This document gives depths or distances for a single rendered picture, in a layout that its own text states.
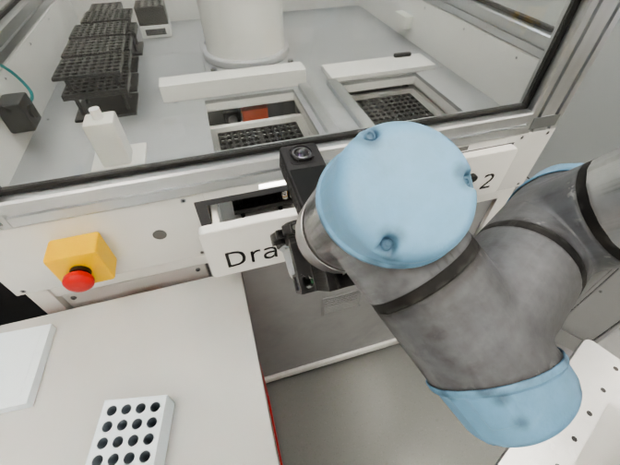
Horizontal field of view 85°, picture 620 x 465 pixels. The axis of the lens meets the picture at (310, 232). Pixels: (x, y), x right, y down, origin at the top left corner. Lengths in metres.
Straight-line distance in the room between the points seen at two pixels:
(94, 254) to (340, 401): 1.00
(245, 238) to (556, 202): 0.40
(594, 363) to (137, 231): 0.76
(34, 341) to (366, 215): 0.63
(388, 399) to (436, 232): 1.23
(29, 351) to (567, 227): 0.71
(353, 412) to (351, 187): 1.22
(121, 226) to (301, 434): 0.95
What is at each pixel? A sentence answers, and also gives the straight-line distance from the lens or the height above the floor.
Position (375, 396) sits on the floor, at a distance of 1.37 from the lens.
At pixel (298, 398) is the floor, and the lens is 1.35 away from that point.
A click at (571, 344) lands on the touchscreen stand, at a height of 0.07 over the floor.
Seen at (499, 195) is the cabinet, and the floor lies 0.78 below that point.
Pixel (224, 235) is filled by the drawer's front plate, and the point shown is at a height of 0.92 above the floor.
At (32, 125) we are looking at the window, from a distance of 0.55.
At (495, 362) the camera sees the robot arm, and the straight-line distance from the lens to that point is 0.21.
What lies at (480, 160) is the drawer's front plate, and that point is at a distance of 0.73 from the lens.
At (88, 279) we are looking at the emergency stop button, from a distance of 0.60.
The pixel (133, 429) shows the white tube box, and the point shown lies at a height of 0.80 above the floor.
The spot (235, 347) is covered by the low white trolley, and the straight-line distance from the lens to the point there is 0.60.
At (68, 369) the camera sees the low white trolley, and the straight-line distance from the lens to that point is 0.68.
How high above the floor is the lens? 1.30
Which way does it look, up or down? 47 degrees down
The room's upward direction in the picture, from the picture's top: straight up
